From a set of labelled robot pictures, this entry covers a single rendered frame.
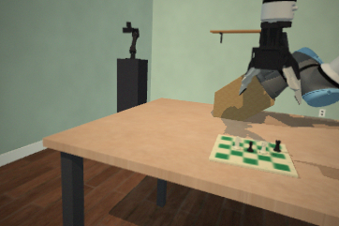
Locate green and white chessboard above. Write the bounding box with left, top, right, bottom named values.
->
left=209, top=134, right=298, bottom=178

